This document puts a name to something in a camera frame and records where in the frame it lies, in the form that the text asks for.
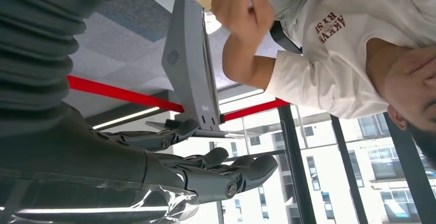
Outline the white building outside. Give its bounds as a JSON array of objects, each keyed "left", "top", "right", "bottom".
[{"left": 172, "top": 108, "right": 436, "bottom": 224}]

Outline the grey kiosk screen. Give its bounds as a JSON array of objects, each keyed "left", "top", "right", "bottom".
[{"left": 161, "top": 0, "right": 222, "bottom": 131}]

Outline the black window frame post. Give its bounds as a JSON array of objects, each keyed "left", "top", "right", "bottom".
[
  {"left": 384, "top": 113, "right": 436, "bottom": 224},
  {"left": 277, "top": 105, "right": 317, "bottom": 224},
  {"left": 330, "top": 114, "right": 369, "bottom": 224}
]

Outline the person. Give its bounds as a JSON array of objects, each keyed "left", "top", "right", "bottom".
[{"left": 211, "top": 0, "right": 436, "bottom": 169}]

